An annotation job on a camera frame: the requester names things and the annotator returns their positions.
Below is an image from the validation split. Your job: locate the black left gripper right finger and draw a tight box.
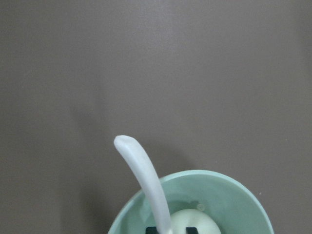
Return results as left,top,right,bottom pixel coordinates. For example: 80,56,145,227
186,227,198,234

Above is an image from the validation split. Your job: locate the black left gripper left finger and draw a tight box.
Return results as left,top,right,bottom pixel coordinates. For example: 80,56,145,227
145,226,158,234

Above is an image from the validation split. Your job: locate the white steamed bun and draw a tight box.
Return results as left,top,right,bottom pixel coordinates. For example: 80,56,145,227
171,203,221,234

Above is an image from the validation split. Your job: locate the white ceramic spoon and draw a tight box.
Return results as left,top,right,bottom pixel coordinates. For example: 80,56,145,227
114,135,173,234

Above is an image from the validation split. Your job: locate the mint green bowl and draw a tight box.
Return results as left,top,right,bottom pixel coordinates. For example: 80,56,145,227
108,170,274,234

